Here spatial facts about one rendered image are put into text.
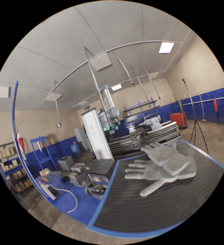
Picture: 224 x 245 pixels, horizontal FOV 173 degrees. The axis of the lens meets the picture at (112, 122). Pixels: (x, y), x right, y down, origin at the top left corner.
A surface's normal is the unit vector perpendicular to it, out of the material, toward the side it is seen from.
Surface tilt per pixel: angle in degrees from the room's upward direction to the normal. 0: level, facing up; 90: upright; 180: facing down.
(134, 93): 90
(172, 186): 0
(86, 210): 0
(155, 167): 0
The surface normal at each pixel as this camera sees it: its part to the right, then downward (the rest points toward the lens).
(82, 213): -0.33, -0.95
